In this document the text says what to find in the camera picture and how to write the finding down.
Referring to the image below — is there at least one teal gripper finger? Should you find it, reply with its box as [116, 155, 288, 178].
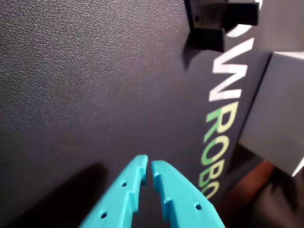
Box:
[151, 160, 226, 228]
[78, 154, 149, 228]

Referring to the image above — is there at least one small black servo motor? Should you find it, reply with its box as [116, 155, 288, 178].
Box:
[184, 0, 260, 53]

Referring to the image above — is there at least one white open cardboard box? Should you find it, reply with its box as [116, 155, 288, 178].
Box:
[237, 0, 304, 178]

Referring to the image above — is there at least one black WOWROBO printed mat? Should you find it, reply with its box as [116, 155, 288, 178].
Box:
[0, 0, 273, 228]

